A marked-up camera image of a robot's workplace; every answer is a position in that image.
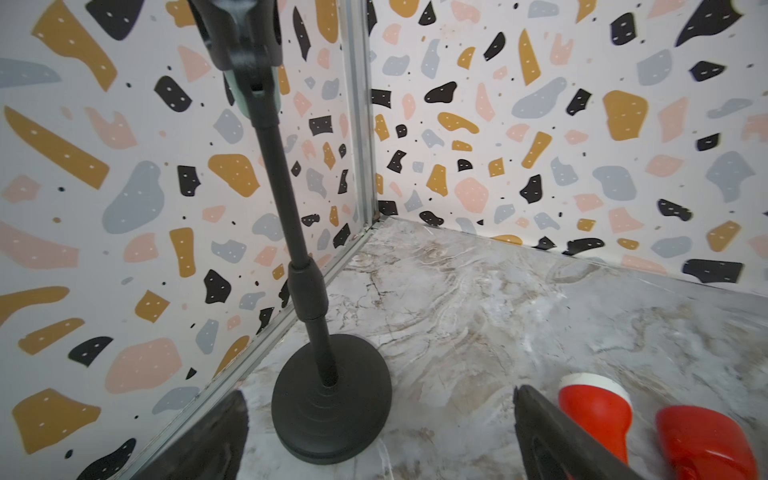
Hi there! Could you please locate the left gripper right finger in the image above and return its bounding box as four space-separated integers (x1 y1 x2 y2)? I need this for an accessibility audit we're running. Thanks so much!
514 385 641 480

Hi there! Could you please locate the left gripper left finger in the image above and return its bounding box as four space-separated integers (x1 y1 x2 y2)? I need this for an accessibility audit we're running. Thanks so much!
134 390 249 480

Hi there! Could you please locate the microphone stand green head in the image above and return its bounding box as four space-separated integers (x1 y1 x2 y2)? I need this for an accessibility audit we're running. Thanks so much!
191 1 392 465

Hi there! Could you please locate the red flashlight white rim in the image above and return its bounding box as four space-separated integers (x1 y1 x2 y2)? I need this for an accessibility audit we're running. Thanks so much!
557 372 635 466

